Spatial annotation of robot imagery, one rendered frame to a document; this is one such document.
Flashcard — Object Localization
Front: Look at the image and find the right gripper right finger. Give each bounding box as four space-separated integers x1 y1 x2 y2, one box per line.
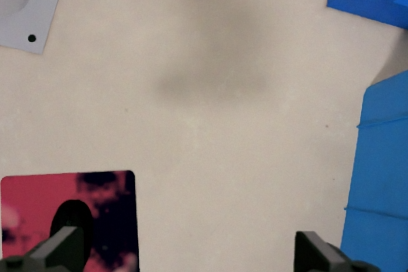
293 231 381 272

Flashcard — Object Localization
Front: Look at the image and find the blue plastic crate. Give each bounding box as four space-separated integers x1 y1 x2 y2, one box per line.
340 70 408 272

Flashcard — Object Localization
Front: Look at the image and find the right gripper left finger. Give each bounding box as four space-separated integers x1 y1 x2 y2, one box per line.
0 227 84 272

